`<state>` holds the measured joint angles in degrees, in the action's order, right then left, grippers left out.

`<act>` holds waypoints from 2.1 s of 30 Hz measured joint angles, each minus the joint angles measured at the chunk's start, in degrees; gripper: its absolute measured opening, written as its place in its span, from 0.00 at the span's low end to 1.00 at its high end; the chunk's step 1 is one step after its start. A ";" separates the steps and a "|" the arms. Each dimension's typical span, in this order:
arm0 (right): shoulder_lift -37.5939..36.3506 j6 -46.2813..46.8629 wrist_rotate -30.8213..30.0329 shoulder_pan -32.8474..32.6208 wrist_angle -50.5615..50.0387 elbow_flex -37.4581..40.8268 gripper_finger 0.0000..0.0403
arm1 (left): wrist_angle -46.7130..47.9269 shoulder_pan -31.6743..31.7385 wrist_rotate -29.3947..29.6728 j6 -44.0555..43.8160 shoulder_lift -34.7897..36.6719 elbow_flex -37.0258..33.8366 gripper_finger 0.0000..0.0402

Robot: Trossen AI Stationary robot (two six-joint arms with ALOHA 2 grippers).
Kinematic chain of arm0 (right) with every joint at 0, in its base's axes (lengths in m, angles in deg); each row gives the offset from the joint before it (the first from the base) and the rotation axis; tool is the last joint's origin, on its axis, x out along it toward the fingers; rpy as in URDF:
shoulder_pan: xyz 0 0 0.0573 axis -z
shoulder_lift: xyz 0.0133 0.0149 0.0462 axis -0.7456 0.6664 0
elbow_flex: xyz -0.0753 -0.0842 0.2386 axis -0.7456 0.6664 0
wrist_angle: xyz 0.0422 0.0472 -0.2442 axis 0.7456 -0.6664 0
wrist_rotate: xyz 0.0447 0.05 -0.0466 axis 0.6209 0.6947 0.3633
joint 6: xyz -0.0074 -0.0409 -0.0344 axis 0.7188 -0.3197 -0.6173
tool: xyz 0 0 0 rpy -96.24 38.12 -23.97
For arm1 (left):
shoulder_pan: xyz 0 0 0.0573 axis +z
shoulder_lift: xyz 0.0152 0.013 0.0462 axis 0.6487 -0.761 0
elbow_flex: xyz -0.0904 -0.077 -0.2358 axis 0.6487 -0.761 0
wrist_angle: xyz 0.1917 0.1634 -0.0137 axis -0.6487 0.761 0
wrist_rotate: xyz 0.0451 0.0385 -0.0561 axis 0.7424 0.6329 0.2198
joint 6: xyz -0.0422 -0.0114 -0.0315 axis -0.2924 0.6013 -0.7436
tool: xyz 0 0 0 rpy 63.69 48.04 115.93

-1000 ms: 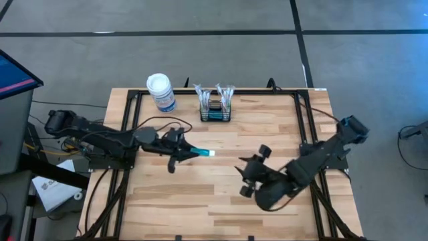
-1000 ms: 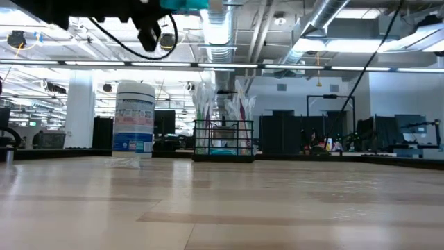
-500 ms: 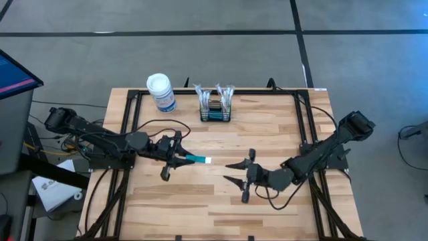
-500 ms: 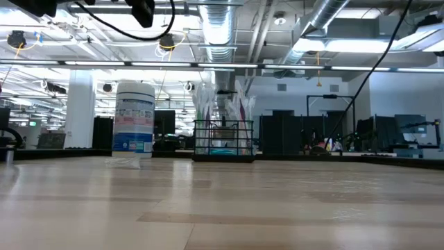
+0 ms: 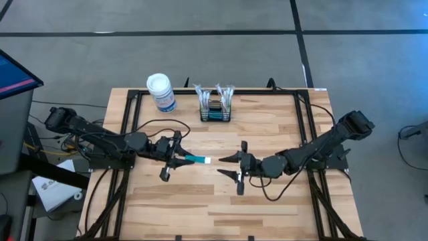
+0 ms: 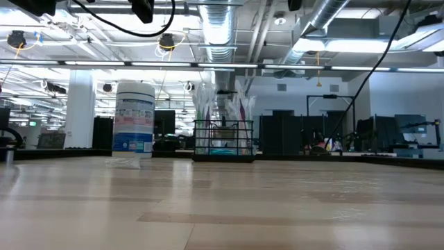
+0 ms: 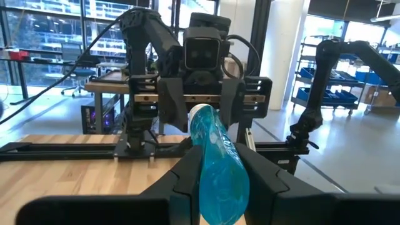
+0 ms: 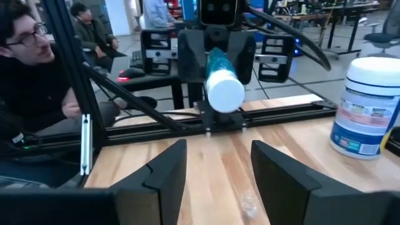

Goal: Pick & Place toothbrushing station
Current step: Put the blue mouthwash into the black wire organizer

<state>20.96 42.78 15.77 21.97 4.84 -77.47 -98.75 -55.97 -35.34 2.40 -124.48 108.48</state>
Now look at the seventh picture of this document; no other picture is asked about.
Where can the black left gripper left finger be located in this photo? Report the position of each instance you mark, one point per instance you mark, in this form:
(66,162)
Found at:
(184,184)

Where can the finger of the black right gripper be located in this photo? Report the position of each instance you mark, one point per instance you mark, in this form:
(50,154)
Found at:
(173,103)
(232,103)

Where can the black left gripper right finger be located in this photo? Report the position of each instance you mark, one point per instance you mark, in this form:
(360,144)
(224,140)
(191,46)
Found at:
(268,187)

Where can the teal mouthwash bottle white cap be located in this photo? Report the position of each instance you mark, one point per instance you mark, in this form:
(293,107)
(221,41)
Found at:
(222,175)

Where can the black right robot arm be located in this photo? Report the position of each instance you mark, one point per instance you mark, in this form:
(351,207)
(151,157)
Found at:
(147,47)

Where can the white strip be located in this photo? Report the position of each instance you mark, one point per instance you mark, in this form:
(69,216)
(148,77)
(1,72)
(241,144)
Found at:
(250,139)

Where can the white column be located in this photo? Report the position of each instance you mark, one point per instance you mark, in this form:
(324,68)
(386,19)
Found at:
(281,53)

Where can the wooden desk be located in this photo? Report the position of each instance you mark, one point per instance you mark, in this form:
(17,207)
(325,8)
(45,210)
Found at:
(106,82)

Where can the black computer case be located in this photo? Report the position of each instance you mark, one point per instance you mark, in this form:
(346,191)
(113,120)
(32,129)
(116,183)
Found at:
(93,118)

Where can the metal cart with blue bins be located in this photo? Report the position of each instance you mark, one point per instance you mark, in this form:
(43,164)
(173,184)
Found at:
(328,81)

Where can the grey office chair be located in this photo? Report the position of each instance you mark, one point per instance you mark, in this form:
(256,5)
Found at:
(75,67)

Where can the black desk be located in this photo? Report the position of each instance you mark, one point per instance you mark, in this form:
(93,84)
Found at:
(37,61)

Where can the brown cardboard box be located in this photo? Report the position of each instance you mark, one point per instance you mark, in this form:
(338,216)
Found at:
(379,95)

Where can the red object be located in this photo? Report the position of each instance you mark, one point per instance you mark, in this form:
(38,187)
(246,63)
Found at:
(18,55)

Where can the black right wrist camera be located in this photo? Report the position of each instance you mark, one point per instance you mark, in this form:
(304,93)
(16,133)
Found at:
(202,48)

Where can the glass window wall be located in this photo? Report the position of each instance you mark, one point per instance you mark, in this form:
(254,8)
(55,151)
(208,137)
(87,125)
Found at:
(47,31)

